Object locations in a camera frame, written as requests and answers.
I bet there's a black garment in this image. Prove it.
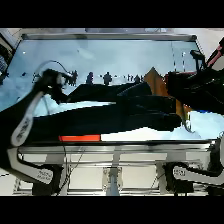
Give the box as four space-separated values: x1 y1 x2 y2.
31 81 184 138

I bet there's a brown clothes hanger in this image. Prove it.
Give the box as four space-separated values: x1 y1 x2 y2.
143 66 195 134

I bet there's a silver frame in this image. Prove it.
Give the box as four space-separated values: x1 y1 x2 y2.
13 32 222 197

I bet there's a black cable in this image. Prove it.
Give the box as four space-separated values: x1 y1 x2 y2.
57 139 86 195
33 59 73 84

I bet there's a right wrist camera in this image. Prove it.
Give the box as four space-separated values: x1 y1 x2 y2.
189 49 208 73

